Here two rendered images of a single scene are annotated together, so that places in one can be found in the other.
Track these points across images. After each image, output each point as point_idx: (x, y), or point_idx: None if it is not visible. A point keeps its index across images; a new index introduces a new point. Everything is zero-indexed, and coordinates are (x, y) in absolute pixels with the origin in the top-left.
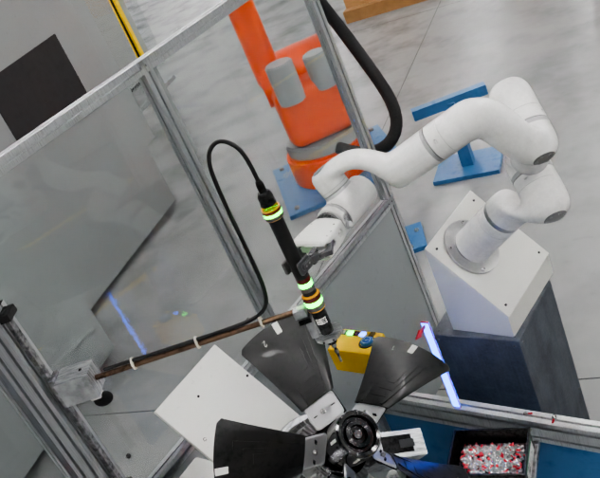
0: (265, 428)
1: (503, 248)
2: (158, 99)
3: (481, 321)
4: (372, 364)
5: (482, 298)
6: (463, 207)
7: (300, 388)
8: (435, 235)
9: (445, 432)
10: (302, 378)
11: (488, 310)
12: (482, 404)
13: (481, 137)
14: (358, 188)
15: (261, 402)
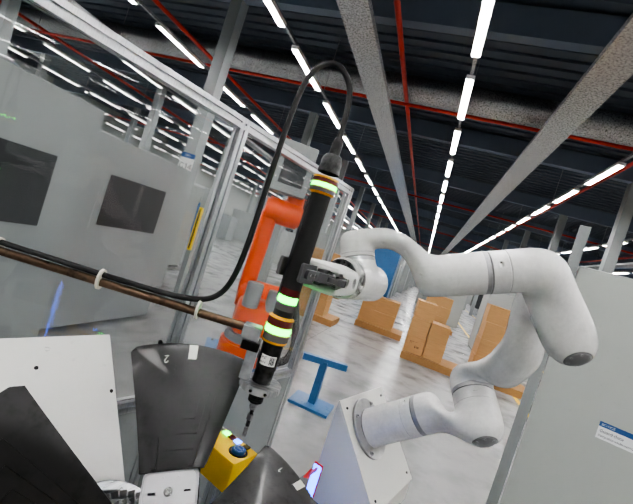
0: (75, 456)
1: (387, 449)
2: (234, 151)
3: (342, 503)
4: (249, 473)
5: (361, 480)
6: (373, 394)
7: (164, 439)
8: (350, 397)
9: None
10: (176, 428)
11: (357, 496)
12: None
13: (543, 292)
14: (378, 272)
15: (97, 432)
